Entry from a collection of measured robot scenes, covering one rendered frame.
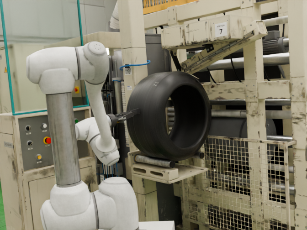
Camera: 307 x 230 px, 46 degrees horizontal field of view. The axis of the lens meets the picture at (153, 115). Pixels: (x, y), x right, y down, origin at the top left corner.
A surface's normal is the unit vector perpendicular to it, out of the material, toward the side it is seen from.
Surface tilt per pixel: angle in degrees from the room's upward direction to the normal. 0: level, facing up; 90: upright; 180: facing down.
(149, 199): 90
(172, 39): 90
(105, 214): 89
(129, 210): 86
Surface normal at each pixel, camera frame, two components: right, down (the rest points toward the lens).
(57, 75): 0.33, 0.18
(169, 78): 0.19, -0.62
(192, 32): -0.74, 0.12
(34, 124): 0.67, 0.03
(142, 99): -0.68, -0.36
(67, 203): 0.14, 0.02
